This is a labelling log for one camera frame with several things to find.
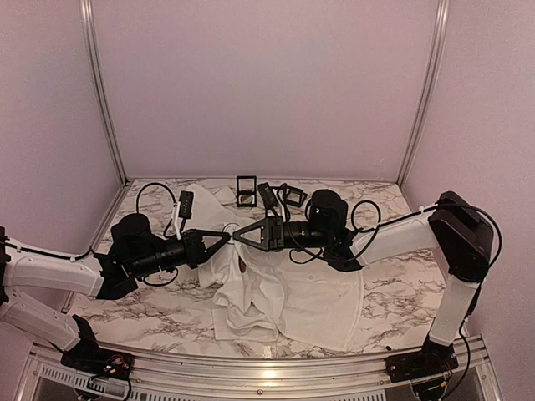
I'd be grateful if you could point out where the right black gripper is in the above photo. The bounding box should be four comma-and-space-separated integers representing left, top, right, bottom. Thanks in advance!
232, 216, 331, 252

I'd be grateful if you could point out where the white button shirt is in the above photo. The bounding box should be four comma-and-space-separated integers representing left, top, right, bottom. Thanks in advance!
166, 181, 364, 350

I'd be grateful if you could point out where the blue round brooch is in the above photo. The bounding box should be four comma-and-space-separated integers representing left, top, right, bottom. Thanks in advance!
222, 222, 240, 236

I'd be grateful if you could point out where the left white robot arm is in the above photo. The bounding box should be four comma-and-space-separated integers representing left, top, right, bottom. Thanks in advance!
1, 213, 231, 372

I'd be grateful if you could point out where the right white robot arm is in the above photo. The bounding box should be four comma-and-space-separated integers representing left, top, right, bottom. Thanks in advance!
232, 189, 503, 374

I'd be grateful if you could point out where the red round brooch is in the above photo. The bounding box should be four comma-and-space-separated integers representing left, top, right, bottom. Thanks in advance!
238, 259, 247, 272

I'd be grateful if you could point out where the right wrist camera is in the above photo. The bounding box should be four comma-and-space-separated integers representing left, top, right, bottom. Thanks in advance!
257, 182, 289, 222

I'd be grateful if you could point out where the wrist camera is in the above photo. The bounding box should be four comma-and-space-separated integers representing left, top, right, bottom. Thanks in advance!
257, 182, 289, 222
171, 190, 194, 240

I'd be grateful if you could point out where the black display frame right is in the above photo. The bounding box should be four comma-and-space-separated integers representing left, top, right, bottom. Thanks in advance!
282, 184, 308, 208

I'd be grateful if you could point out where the black display frame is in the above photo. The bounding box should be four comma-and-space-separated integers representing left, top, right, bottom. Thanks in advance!
282, 184, 308, 208
236, 175, 257, 208

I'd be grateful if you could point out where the black display frame left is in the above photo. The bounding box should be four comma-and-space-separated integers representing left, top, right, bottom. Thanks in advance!
236, 175, 257, 208

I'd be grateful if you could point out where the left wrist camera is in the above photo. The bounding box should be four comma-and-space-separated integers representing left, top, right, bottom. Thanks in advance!
171, 190, 194, 240

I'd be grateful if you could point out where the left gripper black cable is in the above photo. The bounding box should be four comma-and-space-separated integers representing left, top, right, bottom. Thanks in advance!
136, 182, 179, 287

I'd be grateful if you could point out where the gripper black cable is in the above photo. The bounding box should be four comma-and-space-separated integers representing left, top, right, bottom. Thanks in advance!
136, 182, 179, 287
290, 200, 382, 265

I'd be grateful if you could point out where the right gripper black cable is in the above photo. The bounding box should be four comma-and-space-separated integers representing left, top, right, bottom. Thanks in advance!
290, 200, 382, 265

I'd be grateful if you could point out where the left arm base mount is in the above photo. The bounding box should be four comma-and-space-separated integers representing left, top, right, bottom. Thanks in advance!
61, 315, 134, 380

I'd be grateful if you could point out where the aluminium front rail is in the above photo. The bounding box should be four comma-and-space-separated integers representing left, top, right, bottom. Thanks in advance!
16, 333, 505, 401

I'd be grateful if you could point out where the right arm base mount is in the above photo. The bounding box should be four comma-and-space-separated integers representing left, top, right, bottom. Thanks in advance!
385, 335, 459, 383

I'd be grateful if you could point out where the left aluminium corner post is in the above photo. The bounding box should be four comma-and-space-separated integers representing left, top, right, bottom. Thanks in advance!
80, 0, 129, 186

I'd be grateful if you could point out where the aluminium corner post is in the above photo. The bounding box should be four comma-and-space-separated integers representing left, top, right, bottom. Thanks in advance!
396, 0, 451, 188
80, 0, 129, 186

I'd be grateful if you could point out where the right aluminium corner post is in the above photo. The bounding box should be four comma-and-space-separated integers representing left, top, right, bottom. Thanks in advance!
396, 0, 451, 188

